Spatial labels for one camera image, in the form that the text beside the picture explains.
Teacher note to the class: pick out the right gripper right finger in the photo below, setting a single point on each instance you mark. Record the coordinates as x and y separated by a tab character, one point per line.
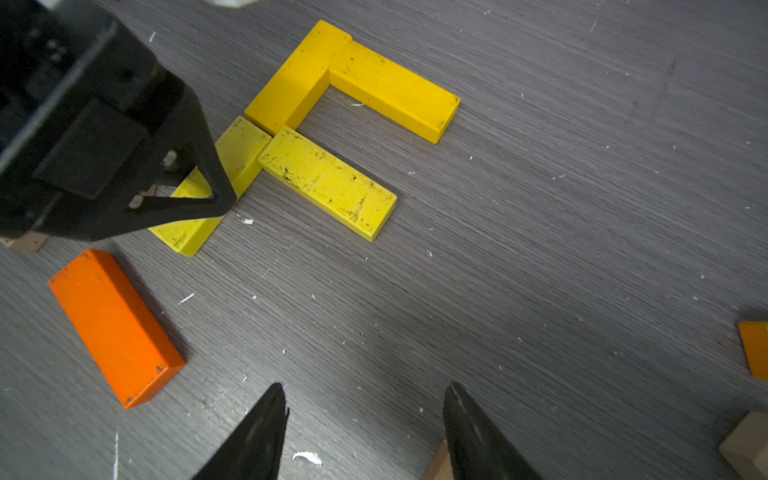
477	447

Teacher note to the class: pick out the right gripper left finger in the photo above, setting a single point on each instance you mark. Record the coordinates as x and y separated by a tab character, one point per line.
254	449

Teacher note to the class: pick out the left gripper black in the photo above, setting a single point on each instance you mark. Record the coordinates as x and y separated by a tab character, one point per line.
97	137

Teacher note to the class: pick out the amber orange block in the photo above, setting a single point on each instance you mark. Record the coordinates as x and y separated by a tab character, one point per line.
754	337

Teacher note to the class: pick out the red orange block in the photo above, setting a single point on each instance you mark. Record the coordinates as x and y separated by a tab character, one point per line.
123	337

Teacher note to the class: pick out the natural wood block tilted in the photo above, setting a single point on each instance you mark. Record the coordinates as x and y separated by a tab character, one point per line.
30	242

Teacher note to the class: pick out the natural wood block centre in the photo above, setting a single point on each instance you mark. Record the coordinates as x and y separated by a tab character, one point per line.
745	448

